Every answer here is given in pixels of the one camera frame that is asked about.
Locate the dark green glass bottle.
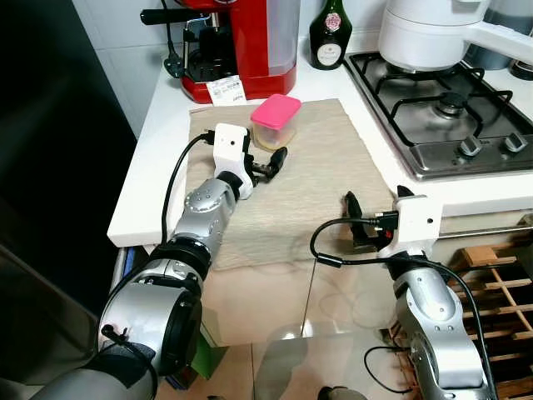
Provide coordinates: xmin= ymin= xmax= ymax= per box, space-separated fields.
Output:
xmin=309 ymin=0 xmax=353 ymax=70

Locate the black fridge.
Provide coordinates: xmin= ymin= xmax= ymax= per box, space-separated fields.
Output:
xmin=0 ymin=0 xmax=138 ymax=393

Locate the grey translucent jug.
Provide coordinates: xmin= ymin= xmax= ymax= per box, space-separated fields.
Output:
xmin=463 ymin=0 xmax=533 ymax=71

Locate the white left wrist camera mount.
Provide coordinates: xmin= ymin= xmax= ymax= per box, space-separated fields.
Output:
xmin=210 ymin=123 xmax=255 ymax=188

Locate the grey hob knob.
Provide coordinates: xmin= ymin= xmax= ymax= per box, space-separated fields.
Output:
xmin=503 ymin=131 xmax=528 ymax=154
xmin=460 ymin=136 xmax=484 ymax=159

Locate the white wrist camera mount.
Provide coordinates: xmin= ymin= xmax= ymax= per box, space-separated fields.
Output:
xmin=210 ymin=123 xmax=255 ymax=188
xmin=385 ymin=194 xmax=442 ymax=258

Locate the wooden slatted wine rack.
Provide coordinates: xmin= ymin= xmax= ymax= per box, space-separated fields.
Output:
xmin=391 ymin=242 xmax=533 ymax=400

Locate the white pot with handle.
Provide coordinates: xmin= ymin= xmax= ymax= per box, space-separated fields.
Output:
xmin=377 ymin=0 xmax=533 ymax=73

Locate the steel oven handle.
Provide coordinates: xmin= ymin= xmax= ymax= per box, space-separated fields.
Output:
xmin=437 ymin=214 xmax=533 ymax=241

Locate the red coffee machine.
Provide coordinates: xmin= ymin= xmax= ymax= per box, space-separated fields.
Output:
xmin=140 ymin=0 xmax=301 ymax=104

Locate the pink lidded food container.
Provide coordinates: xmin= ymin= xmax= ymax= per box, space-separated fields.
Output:
xmin=250 ymin=93 xmax=302 ymax=152

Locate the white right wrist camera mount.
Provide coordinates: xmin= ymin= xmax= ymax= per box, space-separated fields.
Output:
xmin=385 ymin=194 xmax=442 ymax=258

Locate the stainless steel gas hob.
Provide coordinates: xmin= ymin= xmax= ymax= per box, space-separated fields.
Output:
xmin=344 ymin=52 xmax=533 ymax=182

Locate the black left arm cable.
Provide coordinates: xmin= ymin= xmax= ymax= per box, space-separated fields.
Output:
xmin=160 ymin=131 xmax=216 ymax=247

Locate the beige woven cloth mat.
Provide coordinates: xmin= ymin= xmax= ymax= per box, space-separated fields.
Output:
xmin=185 ymin=98 xmax=399 ymax=272

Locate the round gas burner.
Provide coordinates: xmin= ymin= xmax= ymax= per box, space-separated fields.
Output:
xmin=437 ymin=92 xmax=469 ymax=116

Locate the white paper tag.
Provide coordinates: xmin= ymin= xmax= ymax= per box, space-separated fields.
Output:
xmin=206 ymin=76 xmax=248 ymax=107

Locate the green box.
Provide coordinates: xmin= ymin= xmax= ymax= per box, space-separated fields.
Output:
xmin=187 ymin=333 xmax=227 ymax=380

